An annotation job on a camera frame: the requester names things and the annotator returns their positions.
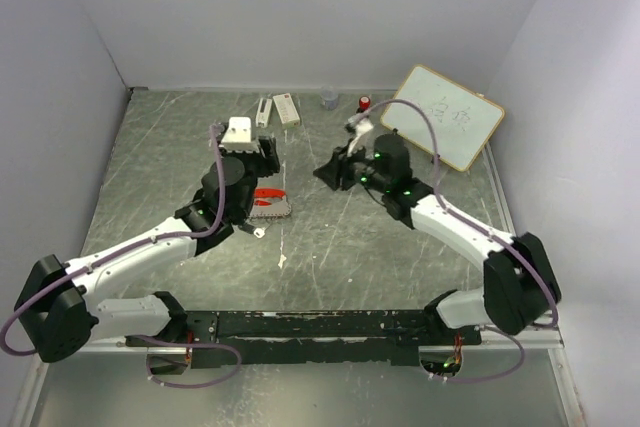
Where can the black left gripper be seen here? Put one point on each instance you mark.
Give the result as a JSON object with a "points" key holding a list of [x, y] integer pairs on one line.
{"points": [[269, 162]]}

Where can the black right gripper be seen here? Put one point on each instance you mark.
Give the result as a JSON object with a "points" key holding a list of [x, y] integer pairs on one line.
{"points": [[335, 172]]}

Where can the red handled metal key holder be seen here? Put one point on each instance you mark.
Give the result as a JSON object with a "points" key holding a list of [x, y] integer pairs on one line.
{"points": [[270, 203]]}

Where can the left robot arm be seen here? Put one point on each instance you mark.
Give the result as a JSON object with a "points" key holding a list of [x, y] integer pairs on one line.
{"points": [[65, 305]]}

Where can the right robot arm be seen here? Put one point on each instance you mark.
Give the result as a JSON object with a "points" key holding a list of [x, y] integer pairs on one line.
{"points": [[411, 201]]}

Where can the white green staple box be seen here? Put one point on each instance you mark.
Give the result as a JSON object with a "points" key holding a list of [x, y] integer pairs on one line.
{"points": [[286, 110]]}

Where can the white stapler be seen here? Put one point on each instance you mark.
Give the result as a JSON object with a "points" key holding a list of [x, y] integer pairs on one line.
{"points": [[263, 113]]}

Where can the red black stamp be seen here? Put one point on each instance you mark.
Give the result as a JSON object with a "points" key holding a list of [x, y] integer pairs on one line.
{"points": [[363, 104]]}

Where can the clear paperclip jar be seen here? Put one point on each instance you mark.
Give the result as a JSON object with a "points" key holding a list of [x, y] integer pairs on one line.
{"points": [[329, 98]]}

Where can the yellow framed whiteboard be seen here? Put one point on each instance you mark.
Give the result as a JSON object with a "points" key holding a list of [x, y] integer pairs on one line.
{"points": [[440, 116]]}

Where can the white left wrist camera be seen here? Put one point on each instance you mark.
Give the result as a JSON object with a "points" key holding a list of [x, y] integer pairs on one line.
{"points": [[238, 136]]}

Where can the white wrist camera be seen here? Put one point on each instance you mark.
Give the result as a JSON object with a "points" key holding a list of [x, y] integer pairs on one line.
{"points": [[238, 136], [358, 126]]}

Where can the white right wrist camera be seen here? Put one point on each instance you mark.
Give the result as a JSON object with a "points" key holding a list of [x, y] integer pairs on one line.
{"points": [[358, 126]]}

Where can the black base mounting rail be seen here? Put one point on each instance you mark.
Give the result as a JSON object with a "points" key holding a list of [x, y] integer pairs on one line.
{"points": [[393, 336]]}

